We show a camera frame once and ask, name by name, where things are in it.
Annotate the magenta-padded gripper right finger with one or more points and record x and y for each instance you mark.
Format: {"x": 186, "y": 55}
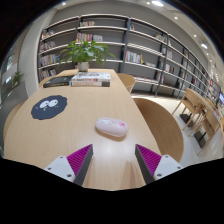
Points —
{"x": 166, "y": 164}

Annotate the round ceiling lights group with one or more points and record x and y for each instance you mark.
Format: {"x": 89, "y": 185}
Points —
{"x": 157, "y": 3}

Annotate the green potted plant white pot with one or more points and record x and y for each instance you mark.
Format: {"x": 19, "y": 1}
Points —
{"x": 85, "y": 52}

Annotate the white book with red lettering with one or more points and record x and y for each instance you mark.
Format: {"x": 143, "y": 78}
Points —
{"x": 90, "y": 84}

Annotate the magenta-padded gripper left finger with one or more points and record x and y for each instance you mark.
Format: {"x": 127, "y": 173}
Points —
{"x": 60, "y": 166}

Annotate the black book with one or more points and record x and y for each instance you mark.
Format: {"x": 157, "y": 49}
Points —
{"x": 57, "y": 81}

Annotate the pink computer mouse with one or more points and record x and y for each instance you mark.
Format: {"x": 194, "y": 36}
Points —
{"x": 111, "y": 127}

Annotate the small green background plant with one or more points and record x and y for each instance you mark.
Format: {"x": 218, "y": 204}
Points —
{"x": 17, "y": 78}

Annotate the black mouse pad with eyes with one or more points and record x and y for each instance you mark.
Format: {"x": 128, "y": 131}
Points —
{"x": 48, "y": 108}

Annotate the grey bookshelf unit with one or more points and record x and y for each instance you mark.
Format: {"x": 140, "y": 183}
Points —
{"x": 143, "y": 50}

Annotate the wooden tables and chairs group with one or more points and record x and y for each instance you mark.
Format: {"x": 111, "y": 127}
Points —
{"x": 196, "y": 106}

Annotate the white illustrated book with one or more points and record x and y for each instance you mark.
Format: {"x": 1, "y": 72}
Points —
{"x": 91, "y": 76}

